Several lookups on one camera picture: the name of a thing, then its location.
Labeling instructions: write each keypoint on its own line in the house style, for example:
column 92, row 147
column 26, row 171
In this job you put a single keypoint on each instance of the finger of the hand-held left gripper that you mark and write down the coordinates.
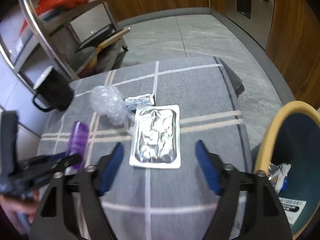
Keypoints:
column 70, row 160
column 42, row 159

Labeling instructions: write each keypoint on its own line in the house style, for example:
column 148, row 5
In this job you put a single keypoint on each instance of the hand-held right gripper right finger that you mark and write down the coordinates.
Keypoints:
column 207, row 170

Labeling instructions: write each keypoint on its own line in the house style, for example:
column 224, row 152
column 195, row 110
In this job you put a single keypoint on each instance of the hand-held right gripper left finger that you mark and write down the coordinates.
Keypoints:
column 112, row 170

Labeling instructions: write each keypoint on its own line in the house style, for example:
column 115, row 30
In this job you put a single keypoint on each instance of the purple wrapper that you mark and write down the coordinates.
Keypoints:
column 78, row 137

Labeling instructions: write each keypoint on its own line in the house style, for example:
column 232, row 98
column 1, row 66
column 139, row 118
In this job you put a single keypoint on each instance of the white foil-sealed tray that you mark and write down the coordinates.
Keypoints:
column 155, row 137

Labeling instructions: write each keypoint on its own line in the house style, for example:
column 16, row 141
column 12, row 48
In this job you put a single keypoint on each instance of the blue and white wrapper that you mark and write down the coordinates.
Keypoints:
column 280, row 177

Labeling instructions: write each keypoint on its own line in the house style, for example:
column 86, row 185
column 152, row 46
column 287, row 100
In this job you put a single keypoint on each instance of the teal bin with beige rim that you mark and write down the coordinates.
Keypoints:
column 295, row 140

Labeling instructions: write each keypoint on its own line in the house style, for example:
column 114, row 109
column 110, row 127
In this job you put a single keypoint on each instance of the person's left hand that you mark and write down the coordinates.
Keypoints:
column 15, row 210

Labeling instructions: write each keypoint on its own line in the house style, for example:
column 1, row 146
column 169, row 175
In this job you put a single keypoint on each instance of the clear bubble wrap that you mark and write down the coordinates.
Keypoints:
column 107, row 102

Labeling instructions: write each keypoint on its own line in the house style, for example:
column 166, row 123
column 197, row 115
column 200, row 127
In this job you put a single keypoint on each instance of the black mug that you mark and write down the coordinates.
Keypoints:
column 57, row 92

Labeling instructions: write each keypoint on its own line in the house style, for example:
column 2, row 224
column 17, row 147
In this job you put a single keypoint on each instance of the small white sachet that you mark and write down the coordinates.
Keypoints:
column 140, row 101

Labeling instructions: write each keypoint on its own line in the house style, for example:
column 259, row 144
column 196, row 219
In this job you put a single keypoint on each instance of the grey checked blanket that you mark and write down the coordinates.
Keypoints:
column 200, row 92

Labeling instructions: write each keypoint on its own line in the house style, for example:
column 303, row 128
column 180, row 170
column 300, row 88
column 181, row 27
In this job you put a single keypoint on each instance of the steel kitchen rack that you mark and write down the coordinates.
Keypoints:
column 37, row 25

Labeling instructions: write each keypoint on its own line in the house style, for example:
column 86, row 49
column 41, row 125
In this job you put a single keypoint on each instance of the stainless steel oven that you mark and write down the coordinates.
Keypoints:
column 260, row 17

